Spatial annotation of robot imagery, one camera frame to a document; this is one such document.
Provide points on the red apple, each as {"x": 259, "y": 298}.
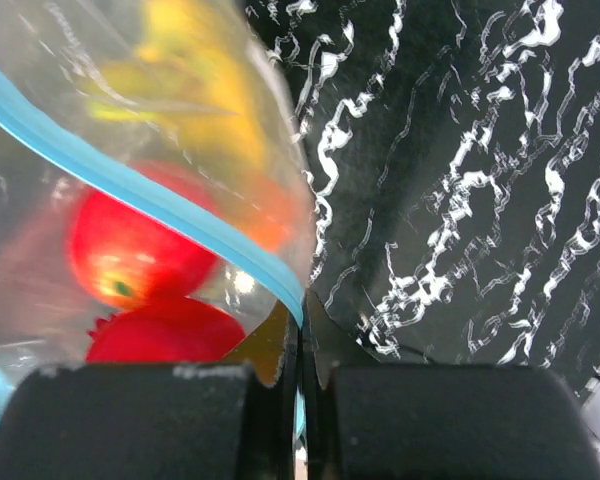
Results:
{"x": 167, "y": 330}
{"x": 124, "y": 258}

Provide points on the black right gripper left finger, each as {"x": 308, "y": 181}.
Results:
{"x": 234, "y": 419}

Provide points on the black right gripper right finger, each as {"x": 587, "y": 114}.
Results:
{"x": 371, "y": 420}

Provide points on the yellow banana bunch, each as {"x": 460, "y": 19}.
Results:
{"x": 189, "y": 75}

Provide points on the clear zip top bag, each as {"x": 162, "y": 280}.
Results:
{"x": 259, "y": 222}

